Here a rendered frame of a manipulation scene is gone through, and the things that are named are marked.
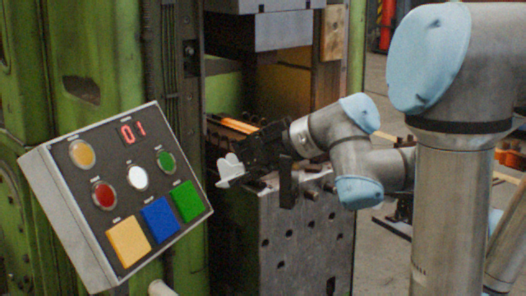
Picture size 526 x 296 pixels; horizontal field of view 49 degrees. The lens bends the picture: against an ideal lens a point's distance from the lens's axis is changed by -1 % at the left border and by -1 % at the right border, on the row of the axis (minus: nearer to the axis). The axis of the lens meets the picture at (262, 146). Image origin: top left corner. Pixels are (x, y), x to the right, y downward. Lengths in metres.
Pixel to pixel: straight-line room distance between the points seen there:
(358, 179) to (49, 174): 0.53
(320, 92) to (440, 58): 1.29
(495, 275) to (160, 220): 0.64
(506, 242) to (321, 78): 0.94
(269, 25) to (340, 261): 0.78
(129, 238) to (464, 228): 0.64
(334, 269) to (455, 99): 1.28
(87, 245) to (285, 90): 1.06
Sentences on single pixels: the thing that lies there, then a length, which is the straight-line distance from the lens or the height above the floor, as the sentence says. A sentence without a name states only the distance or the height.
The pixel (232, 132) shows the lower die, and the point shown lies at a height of 0.99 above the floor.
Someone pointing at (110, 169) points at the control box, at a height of 1.12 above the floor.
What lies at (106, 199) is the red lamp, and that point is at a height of 1.08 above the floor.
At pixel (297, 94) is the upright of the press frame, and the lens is 1.91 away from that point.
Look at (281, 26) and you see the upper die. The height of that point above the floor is 1.33.
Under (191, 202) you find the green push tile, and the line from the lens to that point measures 1.25.
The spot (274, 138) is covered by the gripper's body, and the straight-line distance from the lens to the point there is 1.08.
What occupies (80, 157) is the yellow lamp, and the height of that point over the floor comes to 1.16.
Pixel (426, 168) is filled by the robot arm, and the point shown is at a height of 1.29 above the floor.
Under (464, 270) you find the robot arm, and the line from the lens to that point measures 0.70.
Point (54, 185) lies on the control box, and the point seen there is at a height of 1.13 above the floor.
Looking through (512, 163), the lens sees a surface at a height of 0.95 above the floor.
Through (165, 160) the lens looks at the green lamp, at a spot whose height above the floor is 1.09.
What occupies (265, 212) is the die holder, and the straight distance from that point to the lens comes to 1.55.
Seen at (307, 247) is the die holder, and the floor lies 0.70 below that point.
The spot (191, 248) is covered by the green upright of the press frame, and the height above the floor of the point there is 0.70.
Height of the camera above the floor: 1.51
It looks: 19 degrees down
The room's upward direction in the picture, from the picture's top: straight up
